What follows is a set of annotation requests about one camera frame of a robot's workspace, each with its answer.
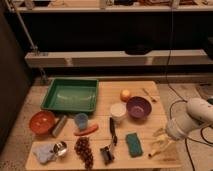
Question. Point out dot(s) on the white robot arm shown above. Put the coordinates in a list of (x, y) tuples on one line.
[(199, 113)]

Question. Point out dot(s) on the blue plastic cup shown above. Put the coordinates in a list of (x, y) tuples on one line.
[(81, 120)]

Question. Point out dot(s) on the yellow red apple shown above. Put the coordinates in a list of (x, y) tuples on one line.
[(125, 95)]

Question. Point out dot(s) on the purple bowl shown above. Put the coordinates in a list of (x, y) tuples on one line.
[(138, 107)]

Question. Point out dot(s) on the black object on shelf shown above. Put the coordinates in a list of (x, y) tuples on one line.
[(138, 50)]

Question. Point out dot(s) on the black handled brush tool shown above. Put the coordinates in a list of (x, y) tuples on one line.
[(107, 151)]

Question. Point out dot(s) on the green plastic tray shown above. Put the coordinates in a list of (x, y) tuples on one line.
[(71, 95)]

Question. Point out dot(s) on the orange carrot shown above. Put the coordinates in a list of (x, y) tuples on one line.
[(87, 131)]

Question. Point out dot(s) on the bunch of dark grapes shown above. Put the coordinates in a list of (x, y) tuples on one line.
[(83, 150)]

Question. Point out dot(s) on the orange bowl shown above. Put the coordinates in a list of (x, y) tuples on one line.
[(42, 122)]

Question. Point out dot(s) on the metal measuring cup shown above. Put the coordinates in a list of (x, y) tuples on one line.
[(60, 149)]

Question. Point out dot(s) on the white round container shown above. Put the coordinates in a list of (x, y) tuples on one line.
[(118, 111)]

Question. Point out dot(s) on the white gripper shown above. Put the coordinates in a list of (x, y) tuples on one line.
[(177, 128)]

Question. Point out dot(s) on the blue grey cloth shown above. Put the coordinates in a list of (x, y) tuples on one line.
[(44, 153)]

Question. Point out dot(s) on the metal shelf rack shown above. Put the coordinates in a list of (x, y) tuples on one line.
[(93, 43)]

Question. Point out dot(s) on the green sponge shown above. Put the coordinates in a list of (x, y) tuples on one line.
[(134, 145)]

